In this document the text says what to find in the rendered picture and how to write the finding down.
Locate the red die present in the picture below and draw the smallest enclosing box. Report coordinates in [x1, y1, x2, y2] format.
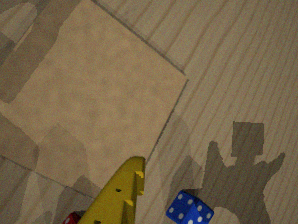
[62, 212, 81, 224]

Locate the tan flat mat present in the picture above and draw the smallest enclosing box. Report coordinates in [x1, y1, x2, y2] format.
[0, 0, 188, 198]

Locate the blue die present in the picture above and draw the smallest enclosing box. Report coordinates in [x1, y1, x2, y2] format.
[166, 190, 214, 224]

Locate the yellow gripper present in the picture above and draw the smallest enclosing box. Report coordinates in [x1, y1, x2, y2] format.
[77, 156, 145, 224]

